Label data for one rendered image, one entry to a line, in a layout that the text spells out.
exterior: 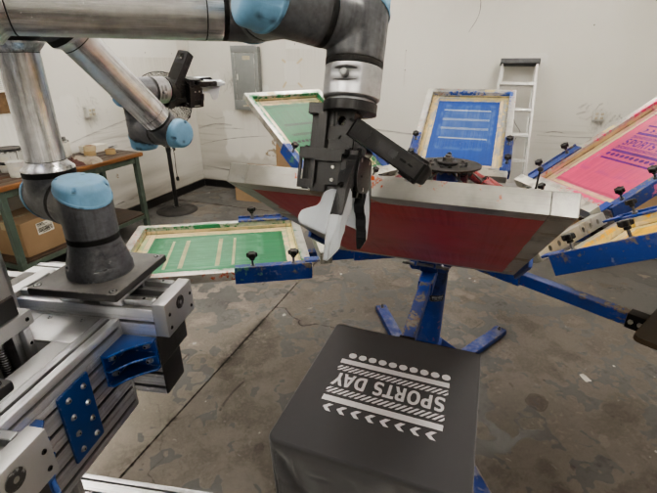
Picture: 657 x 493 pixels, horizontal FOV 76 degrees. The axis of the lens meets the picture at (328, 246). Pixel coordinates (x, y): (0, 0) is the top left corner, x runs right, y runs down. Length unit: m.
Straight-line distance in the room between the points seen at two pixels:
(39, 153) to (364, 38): 0.85
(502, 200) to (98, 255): 0.87
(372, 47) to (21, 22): 0.40
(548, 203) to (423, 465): 0.60
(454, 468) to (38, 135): 1.17
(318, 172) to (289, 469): 0.77
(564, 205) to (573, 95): 4.64
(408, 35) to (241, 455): 4.50
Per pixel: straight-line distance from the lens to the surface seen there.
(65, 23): 0.64
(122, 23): 0.64
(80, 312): 1.20
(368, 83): 0.56
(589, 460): 2.56
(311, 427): 1.07
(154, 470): 2.35
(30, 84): 1.18
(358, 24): 0.57
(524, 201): 0.69
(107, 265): 1.12
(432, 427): 1.10
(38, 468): 0.85
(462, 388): 1.21
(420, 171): 0.53
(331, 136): 0.57
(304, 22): 0.55
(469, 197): 0.69
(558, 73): 5.29
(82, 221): 1.09
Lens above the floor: 1.73
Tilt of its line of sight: 24 degrees down
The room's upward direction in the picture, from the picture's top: straight up
